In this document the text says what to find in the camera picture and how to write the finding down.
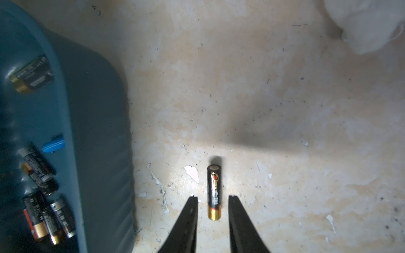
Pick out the black gold AA battery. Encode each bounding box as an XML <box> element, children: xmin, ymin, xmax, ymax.
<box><xmin>207</xmin><ymin>164</ymin><xmax>222</xmax><ymax>221</ymax></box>

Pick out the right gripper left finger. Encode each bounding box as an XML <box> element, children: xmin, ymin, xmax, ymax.
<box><xmin>158</xmin><ymin>196</ymin><xmax>198</xmax><ymax>253</ymax></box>

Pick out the white plush toy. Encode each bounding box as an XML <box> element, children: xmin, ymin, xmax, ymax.
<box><xmin>324</xmin><ymin>0</ymin><xmax>405</xmax><ymax>55</ymax></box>

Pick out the teal plastic storage box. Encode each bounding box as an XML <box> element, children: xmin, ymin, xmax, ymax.
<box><xmin>1</xmin><ymin>1</ymin><xmax>135</xmax><ymax>253</ymax></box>

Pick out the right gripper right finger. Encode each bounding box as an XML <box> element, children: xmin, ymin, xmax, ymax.
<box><xmin>228</xmin><ymin>195</ymin><xmax>270</xmax><ymax>253</ymax></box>

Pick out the blue battery in box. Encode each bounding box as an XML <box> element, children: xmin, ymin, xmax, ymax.
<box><xmin>42</xmin><ymin>136</ymin><xmax>65</xmax><ymax>153</ymax></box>

